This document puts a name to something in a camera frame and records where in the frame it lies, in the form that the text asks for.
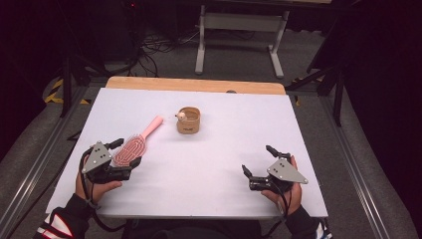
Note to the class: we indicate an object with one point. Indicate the person's dark torso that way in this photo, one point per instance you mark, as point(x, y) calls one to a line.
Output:
point(192, 230)

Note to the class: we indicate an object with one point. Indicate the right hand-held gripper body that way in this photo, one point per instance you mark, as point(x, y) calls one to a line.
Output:
point(286, 172)

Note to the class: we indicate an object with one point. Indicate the person's left hand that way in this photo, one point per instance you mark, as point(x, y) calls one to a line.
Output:
point(99, 190)

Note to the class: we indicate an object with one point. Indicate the grey metal rail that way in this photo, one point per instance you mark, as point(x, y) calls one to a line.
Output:
point(36, 169)
point(355, 172)

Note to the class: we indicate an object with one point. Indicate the white board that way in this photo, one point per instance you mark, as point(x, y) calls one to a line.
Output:
point(212, 166)

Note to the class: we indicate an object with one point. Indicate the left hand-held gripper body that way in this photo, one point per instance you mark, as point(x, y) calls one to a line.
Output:
point(98, 157)

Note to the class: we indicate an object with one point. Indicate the black metal stand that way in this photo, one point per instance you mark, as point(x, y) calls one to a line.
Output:
point(337, 99)
point(67, 86)

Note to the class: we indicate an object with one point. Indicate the wooden cup with bird figure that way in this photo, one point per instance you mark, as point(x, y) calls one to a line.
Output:
point(188, 123)

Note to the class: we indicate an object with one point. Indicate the grey metal desk frame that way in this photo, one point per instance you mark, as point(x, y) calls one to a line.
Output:
point(244, 22)

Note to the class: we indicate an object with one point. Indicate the wooden table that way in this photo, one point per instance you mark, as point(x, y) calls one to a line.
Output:
point(199, 85)

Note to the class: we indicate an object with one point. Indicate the person's right hand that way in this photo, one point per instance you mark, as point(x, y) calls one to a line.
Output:
point(293, 199)

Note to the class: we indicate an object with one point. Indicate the pink hairbrush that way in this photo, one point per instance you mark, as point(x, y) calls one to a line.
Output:
point(132, 150)

